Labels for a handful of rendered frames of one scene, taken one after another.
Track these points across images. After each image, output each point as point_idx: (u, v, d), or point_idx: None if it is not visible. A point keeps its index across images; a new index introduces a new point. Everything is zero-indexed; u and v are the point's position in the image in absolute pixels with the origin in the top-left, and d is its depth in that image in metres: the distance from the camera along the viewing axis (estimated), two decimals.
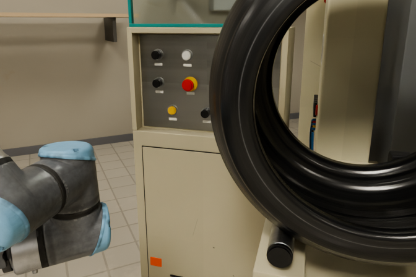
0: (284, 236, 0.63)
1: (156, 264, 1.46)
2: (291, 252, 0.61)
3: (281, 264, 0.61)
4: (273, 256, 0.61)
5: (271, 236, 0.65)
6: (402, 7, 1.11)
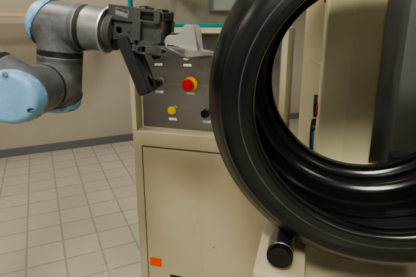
0: (284, 236, 0.63)
1: (156, 264, 1.46)
2: (291, 252, 0.61)
3: (281, 264, 0.61)
4: (273, 256, 0.61)
5: (271, 236, 0.65)
6: (402, 7, 1.11)
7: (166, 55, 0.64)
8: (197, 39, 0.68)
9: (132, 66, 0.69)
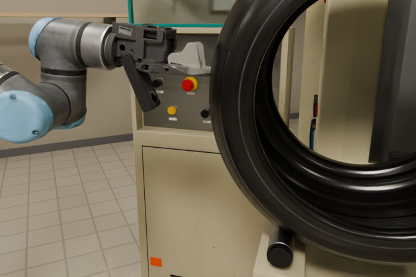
0: (293, 248, 0.64)
1: (156, 264, 1.46)
2: (288, 266, 0.61)
3: (272, 259, 0.62)
4: (278, 253, 0.61)
5: (286, 234, 0.64)
6: (402, 7, 1.11)
7: (169, 73, 0.65)
8: (199, 57, 0.68)
9: (136, 83, 0.69)
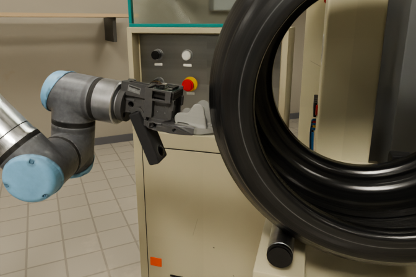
0: (290, 239, 0.63)
1: (156, 264, 1.46)
2: (292, 258, 0.61)
3: (277, 263, 0.61)
4: (274, 255, 0.61)
5: (275, 233, 0.65)
6: (402, 7, 1.11)
7: (177, 133, 0.68)
8: (205, 114, 0.71)
9: (143, 138, 0.72)
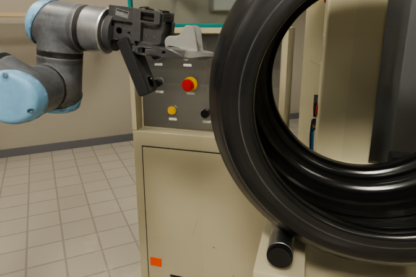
0: None
1: (156, 264, 1.46)
2: (268, 249, 0.62)
3: (285, 253, 0.61)
4: (281, 261, 0.61)
5: None
6: (402, 7, 1.11)
7: (166, 56, 0.64)
8: (197, 40, 0.68)
9: (132, 67, 0.69)
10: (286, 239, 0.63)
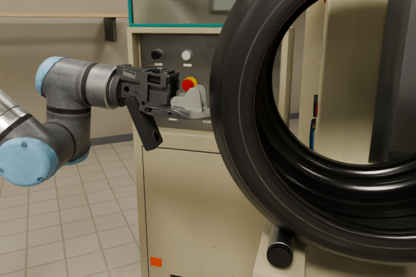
0: None
1: (156, 264, 1.46)
2: (270, 263, 0.62)
3: (275, 251, 0.61)
4: (284, 256, 0.61)
5: (293, 249, 0.64)
6: (402, 7, 1.11)
7: (173, 117, 0.67)
8: (201, 99, 0.70)
9: (139, 123, 0.71)
10: (270, 240, 0.63)
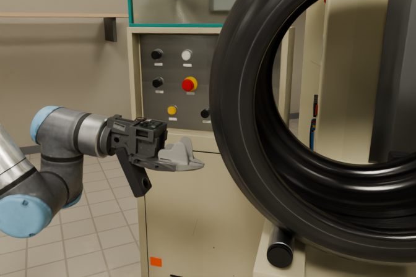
0: None
1: (156, 264, 1.46)
2: (283, 267, 0.62)
3: (271, 257, 0.61)
4: (280, 253, 0.61)
5: (290, 237, 0.64)
6: (402, 7, 1.11)
7: (160, 170, 0.71)
8: (187, 150, 0.74)
9: (129, 173, 0.75)
10: None
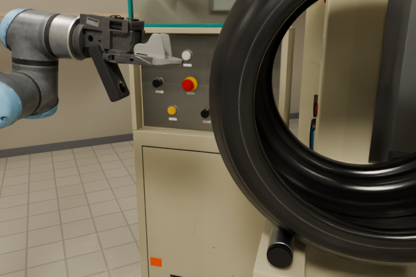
0: None
1: (156, 264, 1.46)
2: (283, 267, 0.62)
3: (271, 257, 0.61)
4: (280, 253, 0.61)
5: (290, 237, 0.64)
6: (402, 7, 1.11)
7: (135, 63, 0.66)
8: (166, 47, 0.70)
9: (104, 73, 0.71)
10: None
